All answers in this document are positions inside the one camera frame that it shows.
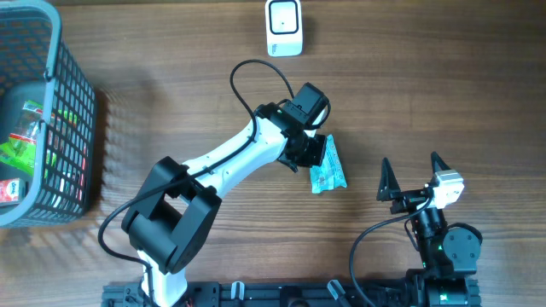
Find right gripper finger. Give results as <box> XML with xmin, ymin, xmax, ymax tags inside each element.
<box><xmin>376</xmin><ymin>158</ymin><xmax>401</xmax><ymax>201</ymax></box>
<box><xmin>431</xmin><ymin>151</ymin><xmax>451</xmax><ymax>173</ymax></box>

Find teal white snack packet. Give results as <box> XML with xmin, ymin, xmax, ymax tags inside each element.
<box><xmin>310</xmin><ymin>135</ymin><xmax>347</xmax><ymax>194</ymax></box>

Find green snack bag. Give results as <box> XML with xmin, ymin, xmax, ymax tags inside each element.
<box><xmin>1</xmin><ymin>100</ymin><xmax>43</xmax><ymax>176</ymax></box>

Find red small box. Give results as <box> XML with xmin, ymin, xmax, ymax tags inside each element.
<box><xmin>0</xmin><ymin>178</ymin><xmax>24</xmax><ymax>205</ymax></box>

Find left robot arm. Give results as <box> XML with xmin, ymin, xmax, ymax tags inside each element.
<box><xmin>121</xmin><ymin>83</ymin><xmax>329</xmax><ymax>306</ymax></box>

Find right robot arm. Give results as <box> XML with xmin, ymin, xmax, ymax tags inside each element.
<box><xmin>376</xmin><ymin>152</ymin><xmax>483</xmax><ymax>307</ymax></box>

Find white barcode scanner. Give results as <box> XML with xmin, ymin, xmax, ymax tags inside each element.
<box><xmin>264</xmin><ymin>0</ymin><xmax>304</xmax><ymax>57</ymax></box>

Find grey plastic shopping basket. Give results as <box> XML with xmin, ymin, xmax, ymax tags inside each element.
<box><xmin>1</xmin><ymin>1</ymin><xmax>98</xmax><ymax>228</ymax></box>

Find right black cable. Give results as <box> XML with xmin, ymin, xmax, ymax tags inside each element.
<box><xmin>348</xmin><ymin>197</ymin><xmax>434</xmax><ymax>307</ymax></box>

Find black cable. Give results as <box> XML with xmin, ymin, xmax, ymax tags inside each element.
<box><xmin>97</xmin><ymin>58</ymin><xmax>296</xmax><ymax>307</ymax></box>
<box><xmin>348</xmin><ymin>197</ymin><xmax>434</xmax><ymax>307</ymax></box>

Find left black cable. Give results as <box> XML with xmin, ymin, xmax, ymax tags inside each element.
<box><xmin>97</xmin><ymin>58</ymin><xmax>296</xmax><ymax>307</ymax></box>

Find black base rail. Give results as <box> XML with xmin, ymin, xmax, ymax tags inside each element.
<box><xmin>101</xmin><ymin>279</ymin><xmax>482</xmax><ymax>307</ymax></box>

